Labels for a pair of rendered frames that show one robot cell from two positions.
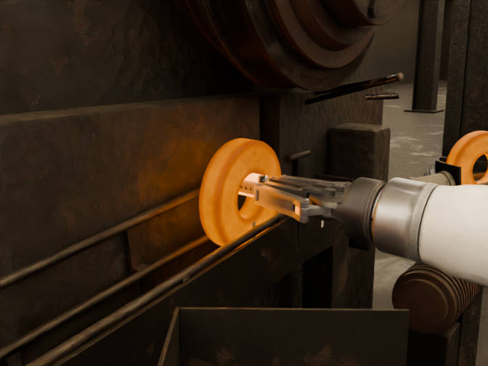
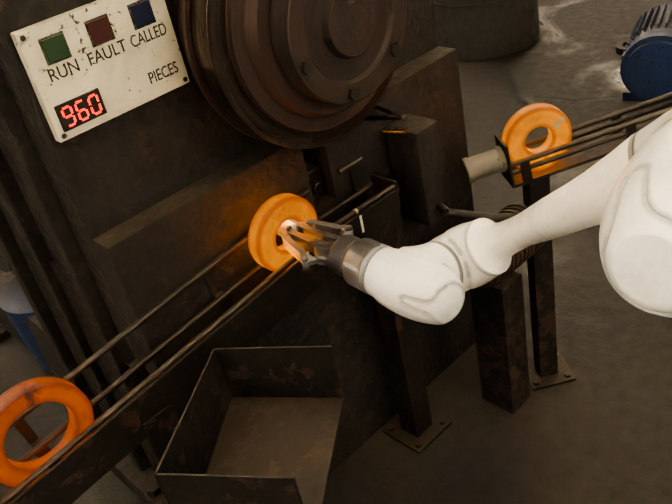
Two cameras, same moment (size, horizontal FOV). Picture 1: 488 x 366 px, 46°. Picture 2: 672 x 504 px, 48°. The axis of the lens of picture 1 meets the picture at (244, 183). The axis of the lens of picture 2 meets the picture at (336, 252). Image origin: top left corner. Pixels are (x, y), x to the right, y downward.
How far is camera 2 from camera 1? 84 cm
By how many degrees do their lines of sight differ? 25
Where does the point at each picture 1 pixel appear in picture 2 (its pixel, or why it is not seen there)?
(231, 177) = (266, 232)
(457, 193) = (381, 261)
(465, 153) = (514, 131)
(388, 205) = (348, 265)
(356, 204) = (334, 259)
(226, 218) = (268, 257)
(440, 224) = (371, 282)
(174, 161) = (231, 218)
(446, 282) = not seen: hidden behind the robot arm
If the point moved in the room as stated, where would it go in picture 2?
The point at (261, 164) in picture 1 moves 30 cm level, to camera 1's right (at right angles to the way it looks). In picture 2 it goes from (291, 212) to (449, 200)
